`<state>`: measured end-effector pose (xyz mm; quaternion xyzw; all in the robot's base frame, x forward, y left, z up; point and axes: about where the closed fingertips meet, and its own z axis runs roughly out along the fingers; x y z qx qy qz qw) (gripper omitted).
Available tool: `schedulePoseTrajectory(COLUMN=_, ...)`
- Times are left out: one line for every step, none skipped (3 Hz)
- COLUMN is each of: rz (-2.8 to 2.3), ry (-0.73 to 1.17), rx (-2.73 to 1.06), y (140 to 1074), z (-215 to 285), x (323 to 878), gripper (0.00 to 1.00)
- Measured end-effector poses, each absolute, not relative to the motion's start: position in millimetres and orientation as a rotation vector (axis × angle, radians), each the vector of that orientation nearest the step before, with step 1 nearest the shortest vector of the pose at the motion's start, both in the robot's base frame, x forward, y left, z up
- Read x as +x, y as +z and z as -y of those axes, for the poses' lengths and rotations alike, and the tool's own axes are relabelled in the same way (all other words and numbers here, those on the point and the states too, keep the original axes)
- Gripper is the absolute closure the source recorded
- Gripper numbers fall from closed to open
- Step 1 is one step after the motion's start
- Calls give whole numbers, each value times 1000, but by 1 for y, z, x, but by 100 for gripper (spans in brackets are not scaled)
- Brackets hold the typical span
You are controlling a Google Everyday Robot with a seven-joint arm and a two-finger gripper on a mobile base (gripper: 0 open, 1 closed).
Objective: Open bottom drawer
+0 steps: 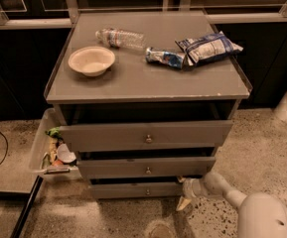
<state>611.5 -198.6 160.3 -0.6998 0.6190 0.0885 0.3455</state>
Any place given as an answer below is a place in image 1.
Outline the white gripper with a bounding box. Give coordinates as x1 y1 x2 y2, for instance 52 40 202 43
176 177 204 211

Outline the grey bottom drawer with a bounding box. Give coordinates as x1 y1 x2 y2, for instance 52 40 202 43
89 181 182 199

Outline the grey drawer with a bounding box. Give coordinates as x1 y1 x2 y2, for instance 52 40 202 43
77 157 215 179
89 181 182 199
60 120 232 152

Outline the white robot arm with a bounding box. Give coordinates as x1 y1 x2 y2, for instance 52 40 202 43
176 172 287 238

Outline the grey top drawer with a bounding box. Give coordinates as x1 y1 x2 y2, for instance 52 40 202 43
60 120 232 152

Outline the grey middle drawer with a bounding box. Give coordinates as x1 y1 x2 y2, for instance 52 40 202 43
77 157 215 179

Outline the grey drawer cabinet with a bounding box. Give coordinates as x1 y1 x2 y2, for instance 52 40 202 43
43 11 253 200

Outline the white crumpled cup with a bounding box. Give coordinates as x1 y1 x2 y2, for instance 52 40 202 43
57 144 75 164

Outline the crumpled blue snack wrapper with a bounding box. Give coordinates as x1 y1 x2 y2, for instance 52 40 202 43
145 47 185 69

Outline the clear plastic bin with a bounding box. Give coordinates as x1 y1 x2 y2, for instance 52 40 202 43
28 108 81 182

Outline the green wrapper trash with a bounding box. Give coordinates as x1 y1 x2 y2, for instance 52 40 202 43
45 127 62 139

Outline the blue white chip bag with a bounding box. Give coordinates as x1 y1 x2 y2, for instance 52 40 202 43
176 32 243 66

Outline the clear plastic water bottle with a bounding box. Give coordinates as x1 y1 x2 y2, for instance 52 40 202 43
95 28 145 51

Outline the metal railing frame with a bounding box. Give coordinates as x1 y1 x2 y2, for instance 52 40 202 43
0 0 287 31

